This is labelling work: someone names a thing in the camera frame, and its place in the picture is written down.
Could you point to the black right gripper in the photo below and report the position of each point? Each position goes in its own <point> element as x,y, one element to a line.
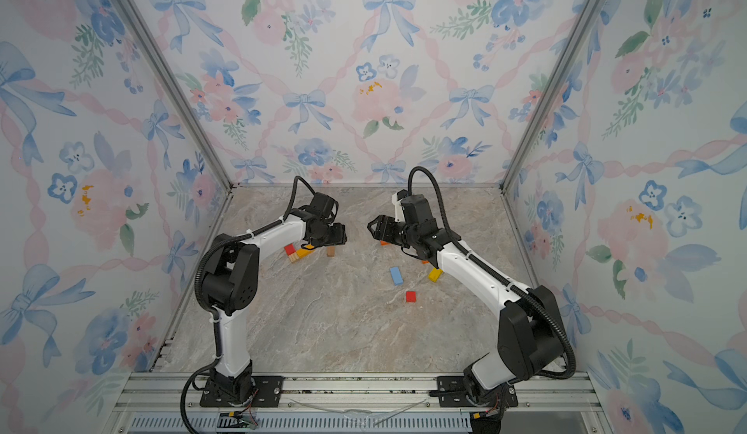
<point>386,224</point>

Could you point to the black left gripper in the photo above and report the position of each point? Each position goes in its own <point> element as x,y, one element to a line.
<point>340,236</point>

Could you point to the yellow rectangular block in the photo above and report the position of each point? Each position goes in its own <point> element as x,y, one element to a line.
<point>305,252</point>

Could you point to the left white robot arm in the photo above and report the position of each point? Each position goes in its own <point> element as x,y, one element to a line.
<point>227,281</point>

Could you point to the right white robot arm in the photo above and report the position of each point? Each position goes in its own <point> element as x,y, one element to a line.
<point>530,340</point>

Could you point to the yellow long block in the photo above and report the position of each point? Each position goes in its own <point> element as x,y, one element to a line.
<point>435,274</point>

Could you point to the light blue block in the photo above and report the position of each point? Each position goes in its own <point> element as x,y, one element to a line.
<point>396,276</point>

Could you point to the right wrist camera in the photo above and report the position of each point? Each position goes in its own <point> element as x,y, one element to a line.
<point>414,211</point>

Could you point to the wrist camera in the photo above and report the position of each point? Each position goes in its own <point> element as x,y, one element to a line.
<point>414,211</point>
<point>324,207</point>

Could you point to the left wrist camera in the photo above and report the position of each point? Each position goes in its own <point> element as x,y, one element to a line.
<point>324,207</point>

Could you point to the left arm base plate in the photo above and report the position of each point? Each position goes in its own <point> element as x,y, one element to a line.
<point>242,390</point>

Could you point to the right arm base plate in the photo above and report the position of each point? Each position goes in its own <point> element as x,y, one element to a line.
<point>477,391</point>

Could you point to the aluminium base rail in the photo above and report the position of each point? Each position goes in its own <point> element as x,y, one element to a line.
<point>359,403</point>

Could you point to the aluminium corner post right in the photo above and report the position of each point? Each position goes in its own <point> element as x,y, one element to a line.
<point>566,59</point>

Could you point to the aluminium corner post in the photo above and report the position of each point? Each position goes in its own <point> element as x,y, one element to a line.
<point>566,59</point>
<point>166,78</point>

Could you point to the aluminium corner post left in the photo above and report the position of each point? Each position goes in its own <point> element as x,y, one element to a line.
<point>166,78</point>

